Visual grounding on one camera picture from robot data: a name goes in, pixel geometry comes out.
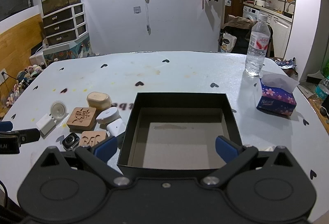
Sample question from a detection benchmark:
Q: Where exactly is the wooden carved tile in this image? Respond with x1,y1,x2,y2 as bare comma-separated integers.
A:
66,107,96,131
79,130,107,147

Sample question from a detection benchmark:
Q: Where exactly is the round white plug device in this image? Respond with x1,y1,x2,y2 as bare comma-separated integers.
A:
96,107,120,124

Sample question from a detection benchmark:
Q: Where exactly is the smartwatch body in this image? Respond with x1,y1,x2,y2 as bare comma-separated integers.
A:
62,133,80,151

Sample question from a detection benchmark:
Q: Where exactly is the clear round lid device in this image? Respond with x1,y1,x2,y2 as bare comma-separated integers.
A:
50,101,67,120

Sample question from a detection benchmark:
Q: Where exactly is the beige earbuds case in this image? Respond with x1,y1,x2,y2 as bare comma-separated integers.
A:
86,91,112,111

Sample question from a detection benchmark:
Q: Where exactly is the black cardboard box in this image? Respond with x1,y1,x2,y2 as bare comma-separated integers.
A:
118,93,242,172

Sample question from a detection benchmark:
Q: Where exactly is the white charger adapter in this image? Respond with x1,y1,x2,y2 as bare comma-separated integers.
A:
107,118,126,137

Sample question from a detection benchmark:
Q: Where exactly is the purple floral tissue box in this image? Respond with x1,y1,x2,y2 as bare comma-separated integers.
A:
254,73,299,116

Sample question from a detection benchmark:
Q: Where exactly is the white tote bag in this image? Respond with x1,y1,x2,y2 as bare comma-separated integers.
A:
219,32,237,53

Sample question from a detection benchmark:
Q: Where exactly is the green label water bottle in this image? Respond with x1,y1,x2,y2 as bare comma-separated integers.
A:
315,77,329,101

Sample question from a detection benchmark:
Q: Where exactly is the white drawer cabinet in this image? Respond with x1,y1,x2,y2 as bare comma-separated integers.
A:
42,3,88,46

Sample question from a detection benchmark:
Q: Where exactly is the clear plastic water bottle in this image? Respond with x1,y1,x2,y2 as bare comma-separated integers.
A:
245,14,271,76

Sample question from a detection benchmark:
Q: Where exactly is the chair with brown jacket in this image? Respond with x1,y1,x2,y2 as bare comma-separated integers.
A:
221,14,275,58

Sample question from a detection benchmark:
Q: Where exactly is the white washing machine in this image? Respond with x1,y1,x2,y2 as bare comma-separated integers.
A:
243,6,260,21

